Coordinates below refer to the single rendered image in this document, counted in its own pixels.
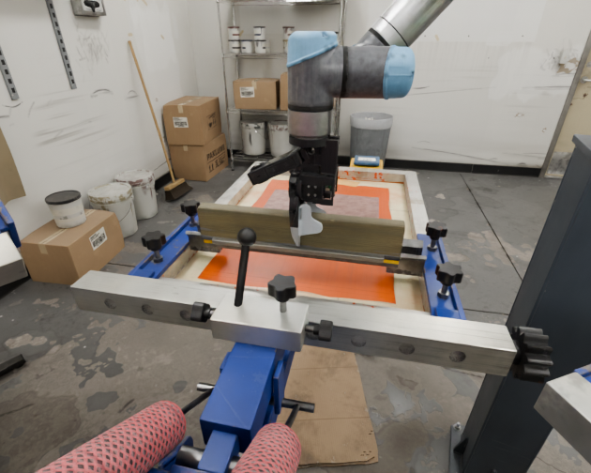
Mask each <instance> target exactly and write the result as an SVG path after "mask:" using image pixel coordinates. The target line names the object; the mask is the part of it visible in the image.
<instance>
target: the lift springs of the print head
mask: <svg viewBox="0 0 591 473"><path fill-rule="evenodd" d="M213 389H214V388H211V389H209V390H207V391H206V392H204V393H203V394H202V395H200V396H199V397H197V398H196V399H194V400H193V401H192V402H190V403H189V404H187V405H185V406H184V407H183V408H181V409H180V407H179V406H177V405H176V404H175V403H172V402H170V401H159V402H156V403H154V404H152V405H150V406H149V407H147V408H145V409H144V410H142V411H140V412H139V413H137V414H135V415H133V416H132V417H130V418H128V419H126V420H124V421H122V422H121V423H119V424H117V425H115V426H114V427H113V428H111V429H109V430H108V431H106V432H104V433H103V434H101V435H98V436H97V437H95V438H93V439H91V440H90V441H88V442H86V443H85V444H83V445H81V446H80V447H79V448H77V449H75V450H73V451H71V452H69V453H67V454H66V455H64V456H62V457H61V458H59V459H57V460H55V461H54V462H52V463H50V464H48V465H46V466H44V467H43V468H41V469H40V470H38V471H37V472H35V473H147V472H148V471H149V470H150V469H151V468H152V467H153V466H154V465H156V464H157V463H158V462H159V461H160V460H161V459H162V458H164V457H165V456H166V455H167V454H168V453H169V452H170V451H171V450H173V449H174V448H175V447H176V446H177V445H178V444H179V443H180V442H181V440H182V439H183V437H184V435H185V432H186V419H185V416H184V415H185V414H187V413H188V412H189V411H191V409H192V408H194V407H195V406H196V405H198V404H199V403H201V402H202V401H203V400H205V399H206V398H207V397H209V396H210V395H211V393H212V391H213ZM299 408H300V405H299V404H295V406H294V408H293V410H292V412H291V414H290V416H289V418H288V420H287V421H286V423H285V425H284V424H281V423H270V424H267V425H265V426H264V427H263V428H261V429H260V430H259V432H258V433H257V435H256V436H255V437H254V438H253V440H252V441H251V443H250V445H249V446H248V448H247V449H246V451H245V452H244V454H243V455H242V457H241V458H240V460H239V461H238V463H237V464H236V466H235V468H234V469H233V471H232V472H231V473H296V470H297V467H298V463H299V460H300V456H301V445H300V442H299V439H298V437H297V435H296V433H295V432H294V431H293V430H292V429H291V426H292V424H293V422H294V420H295V418H296V414H297V412H298V410H299Z"/></svg>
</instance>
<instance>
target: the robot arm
mask: <svg viewBox="0 0 591 473"><path fill-rule="evenodd" d="M453 1H454V0H394V1H393V2H392V3H391V5H390V6H389V7H388V8H387V9H386V10H385V12H384V13H383V14H382V15H381V16H380V17H379V18H378V19H377V21H376V22H375V23H374V24H373V25H372V26H371V28H370V29H369V30H368V31H367V32H366V33H365V35H364V36H363V37H362V38H361V39H360V40H359V41H358V42H357V44H355V45H353V46H342V45H338V41H337V35H336V33H335V32H333V31H295V32H294V33H292V35H290V37H289V38H288V55H287V64H286V68H287V72H288V132H289V133H290V134H289V143H290V144H291V145H294V146H299V147H298V148H296V149H294V150H291V151H289V152H287V153H285V154H282V155H280V156H278V157H276V158H274V159H272V160H269V161H266V162H260V163H258V164H255V165H254V166H253V167H251V169H250V171H249V172H248V173H247V176H248V178H249V179H250V182H251V184H252V185H253V186H254V185H256V184H262V183H264V182H266V181H267V180H269V179H270V178H272V177H274V176H277V175H280V174H283V173H285V172H287V171H289V173H290V177H289V188H288V195H289V220H290V226H291V234H292V238H293V240H294V242H295V244H296V245H297V246H299V247H300V236H304V235H312V234H318V233H320V232H321V231H322V230H323V225H322V224H321V223H320V222H318V221H317V220H315V219H314V218H313V217H312V215H311V213H312V212H316V213H326V212H325V211H324V210H323V209H322V208H320V207H318V206H317V205H316V204H319V205H322V206H333V199H334V197H335V191H337V187H338V173H339V165H338V151H339V144H340V135H330V133H331V131H332V116H333V103H334V98H340V99H386V100H388V99H401V98H404V97H405V96H407V94H408V93H409V91H410V89H411V87H412V84H413V80H414V75H415V67H416V59H415V54H414V52H413V50H412V49H411V48H409V47H410V46H411V45H412V44H413V43H414V42H415V41H416V40H417V39H418V38H419V37H420V35H421V34H422V33H423V32H424V31H425V30H426V29H427V28H428V27H429V26H430V25H431V24H432V23H433V22H434V21H435V20H436V19H437V18H438V17H439V15H440V14H441V13H442V12H443V11H444V10H445V9H446V8H447V7H448V6H449V5H450V4H451V3H452V2H453ZM312 149H314V150H312ZM323 196H324V197H323ZM326 198H328V199H326ZM330 198H331V199H330ZM306 202H307V203H306Z"/></svg>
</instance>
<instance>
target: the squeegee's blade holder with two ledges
mask: <svg viewBox="0 0 591 473"><path fill-rule="evenodd" d="M212 244H218V245H226V246H235V247H241V245H240V244H239V243H238V240H237V239H233V238H225V237H216V236H214V237H213V238H212ZM250 248H252V249H260V250H269V251H277V252H292V253H301V254H309V255H318V256H326V257H335V258H343V259H352V260H360V261H369V262H377V263H384V259H385V256H384V255H382V254H372V253H364V252H348V251H338V250H330V249H321V248H313V247H303V246H300V247H299V246H295V245H286V244H278V243H268V242H260V241H255V243H254V244H253V245H252V246H250Z"/></svg>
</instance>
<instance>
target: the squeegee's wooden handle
mask: <svg viewBox="0 0 591 473"><path fill-rule="evenodd" d="M197 213H198V219H199V225H200V231H201V237H202V239H207V240H212V238H213V237H225V238H233V239H237V234H238V232H239V231H240V230H241V229H243V228H246V227H248V228H251V229H252V230H253V231H254V232H255V233H256V236H257V237H256V241H260V242H268V243H278V244H286V245H295V246H296V244H295V242H294V240H293V238H292V234H291V226H290V220H289V210H284V209H274V208H263V207H253V206H233V205H223V204H212V203H201V204H200V205H199V206H198V208H197ZM311 215H312V217H313V218H314V219H315V220H317V221H318V222H320V223H321V224H322V225H323V230H322V231H321V232H320V233H318V234H312V235H304V236H300V246H303V247H313V248H321V249H330V250H338V251H348V252H364V253H372V254H382V255H384V256H385V259H386V260H394V261H399V260H400V258H401V252H402V243H403V237H404V231H405V223H404V221H399V220H389V219H378V218H368V217H358V216H347V215H337V214H326V213H316V212H312V213H311Z"/></svg>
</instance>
